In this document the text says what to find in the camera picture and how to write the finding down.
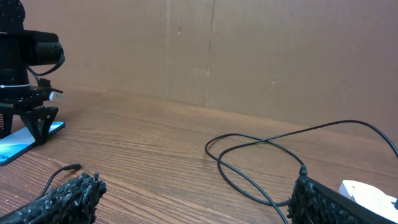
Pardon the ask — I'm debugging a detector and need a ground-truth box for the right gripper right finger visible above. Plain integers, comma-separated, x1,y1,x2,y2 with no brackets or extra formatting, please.
287,166,394,224

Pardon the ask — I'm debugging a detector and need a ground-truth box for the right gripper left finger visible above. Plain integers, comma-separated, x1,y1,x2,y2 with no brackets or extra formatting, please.
1,173,107,224

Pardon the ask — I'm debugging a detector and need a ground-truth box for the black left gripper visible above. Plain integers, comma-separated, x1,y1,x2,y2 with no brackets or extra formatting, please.
1,78,63,145

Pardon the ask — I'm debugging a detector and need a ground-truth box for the blue-screen Galaxy smartphone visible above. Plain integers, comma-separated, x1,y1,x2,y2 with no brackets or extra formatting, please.
0,120,66,167

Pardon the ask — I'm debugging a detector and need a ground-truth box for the black charging cable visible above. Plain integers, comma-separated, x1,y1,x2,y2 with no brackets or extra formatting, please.
37,119,398,224

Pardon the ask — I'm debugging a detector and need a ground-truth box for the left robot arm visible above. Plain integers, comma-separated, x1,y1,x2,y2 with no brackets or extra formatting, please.
1,0,65,144

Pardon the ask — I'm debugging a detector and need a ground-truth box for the white power strip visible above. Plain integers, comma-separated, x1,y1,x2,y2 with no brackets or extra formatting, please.
338,180,397,223

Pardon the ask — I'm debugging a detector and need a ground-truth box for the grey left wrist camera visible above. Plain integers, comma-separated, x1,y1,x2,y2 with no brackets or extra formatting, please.
49,91,65,103

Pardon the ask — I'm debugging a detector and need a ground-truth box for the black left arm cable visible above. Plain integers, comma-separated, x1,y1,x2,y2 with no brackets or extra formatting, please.
26,52,66,86

